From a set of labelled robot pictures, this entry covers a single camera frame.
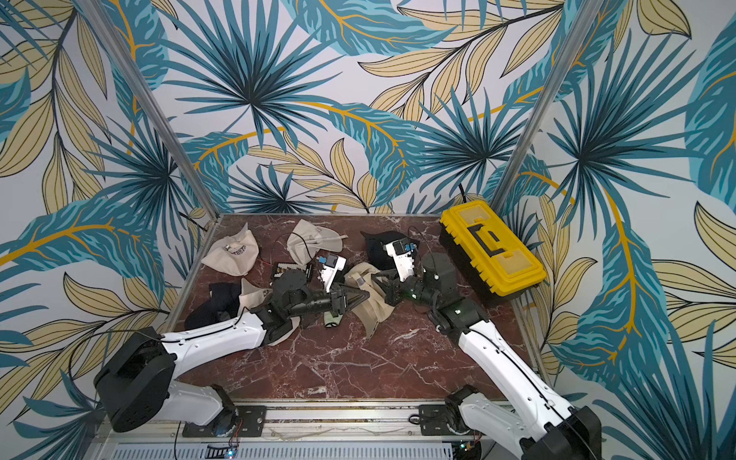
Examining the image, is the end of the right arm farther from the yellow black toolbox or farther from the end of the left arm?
the yellow black toolbox

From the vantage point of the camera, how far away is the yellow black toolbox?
0.85 meters

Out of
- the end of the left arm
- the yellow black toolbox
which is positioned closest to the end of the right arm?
the end of the left arm
